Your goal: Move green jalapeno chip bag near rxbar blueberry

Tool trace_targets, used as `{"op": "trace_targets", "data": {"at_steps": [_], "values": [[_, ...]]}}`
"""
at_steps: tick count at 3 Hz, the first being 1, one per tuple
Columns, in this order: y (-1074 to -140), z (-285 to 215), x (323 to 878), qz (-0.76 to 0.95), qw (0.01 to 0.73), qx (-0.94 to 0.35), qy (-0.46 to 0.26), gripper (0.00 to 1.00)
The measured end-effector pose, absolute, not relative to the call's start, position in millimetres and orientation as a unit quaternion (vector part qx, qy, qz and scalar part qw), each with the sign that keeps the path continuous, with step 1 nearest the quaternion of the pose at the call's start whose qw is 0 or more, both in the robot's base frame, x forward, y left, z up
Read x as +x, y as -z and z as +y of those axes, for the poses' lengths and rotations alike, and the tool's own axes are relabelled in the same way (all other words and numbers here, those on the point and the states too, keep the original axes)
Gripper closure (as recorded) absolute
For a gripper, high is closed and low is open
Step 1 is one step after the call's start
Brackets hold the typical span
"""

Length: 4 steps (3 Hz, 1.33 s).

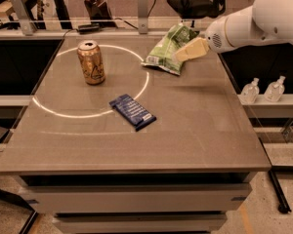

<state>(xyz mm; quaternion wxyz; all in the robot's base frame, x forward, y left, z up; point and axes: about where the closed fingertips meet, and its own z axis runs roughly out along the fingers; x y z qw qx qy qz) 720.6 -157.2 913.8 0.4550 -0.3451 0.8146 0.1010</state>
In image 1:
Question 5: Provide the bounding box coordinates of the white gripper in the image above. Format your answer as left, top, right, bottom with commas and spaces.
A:
173, 18, 230, 61

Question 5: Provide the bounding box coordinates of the green jalapeno chip bag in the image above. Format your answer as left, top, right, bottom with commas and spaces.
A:
142, 23, 197, 75

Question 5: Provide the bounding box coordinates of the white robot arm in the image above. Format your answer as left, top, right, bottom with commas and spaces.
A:
173, 0, 293, 61

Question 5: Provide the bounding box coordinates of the blue rxbar blueberry bar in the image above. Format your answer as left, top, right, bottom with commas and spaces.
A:
109, 94, 156, 131

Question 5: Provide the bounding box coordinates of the clear sanitizer bottle left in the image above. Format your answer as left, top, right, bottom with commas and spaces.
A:
240, 78, 260, 104

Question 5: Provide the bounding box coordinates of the clear sanitizer bottle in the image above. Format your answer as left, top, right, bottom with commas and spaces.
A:
264, 76, 285, 102
240, 78, 260, 104

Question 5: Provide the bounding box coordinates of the clear sanitizer bottle right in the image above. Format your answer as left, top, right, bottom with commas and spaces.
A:
264, 76, 285, 102

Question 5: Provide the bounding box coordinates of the gold soda can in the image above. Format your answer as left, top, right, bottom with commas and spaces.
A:
77, 40, 105, 85

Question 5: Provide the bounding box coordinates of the grey table drawer cabinet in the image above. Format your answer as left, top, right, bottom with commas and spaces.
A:
20, 182, 252, 234

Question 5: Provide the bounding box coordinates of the middle metal rail bracket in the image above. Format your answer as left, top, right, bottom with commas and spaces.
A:
138, 0, 148, 34

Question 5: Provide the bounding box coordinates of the metal rail bracket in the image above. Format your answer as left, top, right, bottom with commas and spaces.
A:
10, 0, 36, 36
138, 0, 148, 34

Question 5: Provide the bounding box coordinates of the black device on rail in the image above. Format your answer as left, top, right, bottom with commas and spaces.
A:
77, 23, 101, 34

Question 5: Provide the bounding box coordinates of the left metal rail bracket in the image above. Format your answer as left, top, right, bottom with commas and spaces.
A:
10, 0, 36, 36

